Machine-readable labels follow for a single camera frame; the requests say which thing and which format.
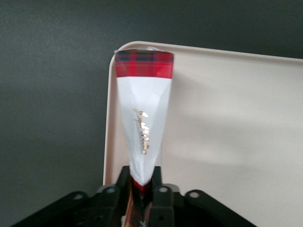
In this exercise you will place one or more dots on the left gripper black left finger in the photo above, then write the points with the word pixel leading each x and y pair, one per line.
pixel 111 205

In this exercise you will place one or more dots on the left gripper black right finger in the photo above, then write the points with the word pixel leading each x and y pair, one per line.
pixel 163 205

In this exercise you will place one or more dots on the red tartan cookie box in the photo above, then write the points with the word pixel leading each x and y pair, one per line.
pixel 142 106

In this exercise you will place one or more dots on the cream rectangular plastic tray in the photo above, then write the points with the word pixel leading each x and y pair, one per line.
pixel 225 118

